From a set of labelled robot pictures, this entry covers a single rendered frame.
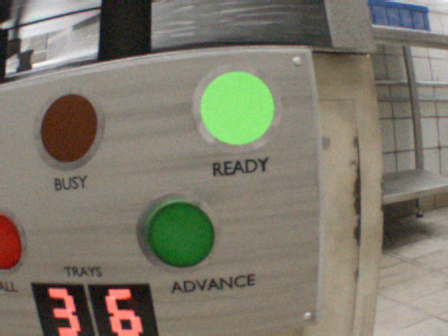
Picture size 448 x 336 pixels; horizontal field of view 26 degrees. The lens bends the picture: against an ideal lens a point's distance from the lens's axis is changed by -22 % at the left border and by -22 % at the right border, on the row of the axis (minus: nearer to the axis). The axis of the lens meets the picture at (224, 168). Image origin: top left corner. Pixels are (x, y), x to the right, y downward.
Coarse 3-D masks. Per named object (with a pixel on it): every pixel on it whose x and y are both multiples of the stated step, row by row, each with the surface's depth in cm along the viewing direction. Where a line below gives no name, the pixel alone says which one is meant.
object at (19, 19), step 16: (0, 0) 58; (16, 0) 63; (32, 0) 68; (48, 0) 74; (64, 0) 80; (80, 0) 87; (96, 0) 94; (0, 16) 77; (16, 16) 85; (32, 16) 95; (48, 16) 105
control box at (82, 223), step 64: (128, 64) 50; (192, 64) 51; (256, 64) 52; (0, 128) 49; (128, 128) 51; (192, 128) 51; (320, 128) 53; (0, 192) 49; (64, 192) 50; (128, 192) 51; (192, 192) 52; (256, 192) 52; (320, 192) 53; (64, 256) 50; (128, 256) 51; (256, 256) 53; (320, 256) 54; (0, 320) 50; (64, 320) 50; (128, 320) 51; (192, 320) 52; (256, 320) 53; (320, 320) 54
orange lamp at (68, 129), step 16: (64, 96) 49; (80, 96) 50; (48, 112) 49; (64, 112) 49; (80, 112) 50; (48, 128) 49; (64, 128) 50; (80, 128) 50; (96, 128) 50; (48, 144) 49; (64, 144) 50; (80, 144) 50; (64, 160) 50
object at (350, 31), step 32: (160, 0) 94; (192, 0) 81; (224, 0) 72; (256, 0) 65; (288, 0) 58; (320, 0) 53; (352, 0) 53; (64, 32) 193; (96, 32) 140; (160, 32) 94; (192, 32) 82; (224, 32) 73; (256, 32) 66; (288, 32) 59; (320, 32) 54; (352, 32) 53
